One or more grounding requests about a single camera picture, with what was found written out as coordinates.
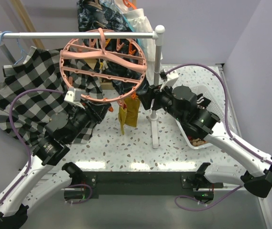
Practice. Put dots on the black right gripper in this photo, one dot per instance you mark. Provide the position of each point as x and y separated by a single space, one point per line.
146 98

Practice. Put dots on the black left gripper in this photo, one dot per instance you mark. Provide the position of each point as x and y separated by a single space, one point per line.
96 111

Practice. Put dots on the yellow sock with pattern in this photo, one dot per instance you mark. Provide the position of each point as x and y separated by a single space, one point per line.
133 105

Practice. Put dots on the pink round clip hanger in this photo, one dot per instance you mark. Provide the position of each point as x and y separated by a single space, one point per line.
104 46

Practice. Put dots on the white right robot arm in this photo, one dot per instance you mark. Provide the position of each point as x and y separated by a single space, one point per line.
181 103

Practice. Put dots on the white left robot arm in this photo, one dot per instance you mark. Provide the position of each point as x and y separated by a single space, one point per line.
23 193

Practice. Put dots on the orange plastic hanger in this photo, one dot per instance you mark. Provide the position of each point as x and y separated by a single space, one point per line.
130 4

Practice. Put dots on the black white checkered shirt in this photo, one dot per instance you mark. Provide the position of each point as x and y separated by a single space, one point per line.
31 112

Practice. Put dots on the white plastic basket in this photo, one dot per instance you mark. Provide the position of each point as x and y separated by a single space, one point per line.
214 106

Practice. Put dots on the white garment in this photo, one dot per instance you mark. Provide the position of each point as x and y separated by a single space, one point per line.
148 45

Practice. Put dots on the dark blue patterned garment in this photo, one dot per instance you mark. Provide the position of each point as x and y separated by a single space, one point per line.
93 15

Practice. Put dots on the teal garment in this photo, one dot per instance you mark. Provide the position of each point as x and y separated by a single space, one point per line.
134 18

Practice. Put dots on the white clothes rack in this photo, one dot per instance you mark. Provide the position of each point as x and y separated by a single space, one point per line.
157 35

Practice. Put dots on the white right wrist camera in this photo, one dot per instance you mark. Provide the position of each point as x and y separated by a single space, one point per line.
169 79

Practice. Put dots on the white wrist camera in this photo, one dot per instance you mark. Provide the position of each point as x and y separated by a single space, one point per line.
73 96
169 79

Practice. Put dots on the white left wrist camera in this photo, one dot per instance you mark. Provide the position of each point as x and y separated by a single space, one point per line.
73 96

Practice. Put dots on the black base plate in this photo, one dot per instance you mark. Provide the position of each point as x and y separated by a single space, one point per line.
143 183

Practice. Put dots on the wooden frame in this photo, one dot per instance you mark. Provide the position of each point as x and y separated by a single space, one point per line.
23 14

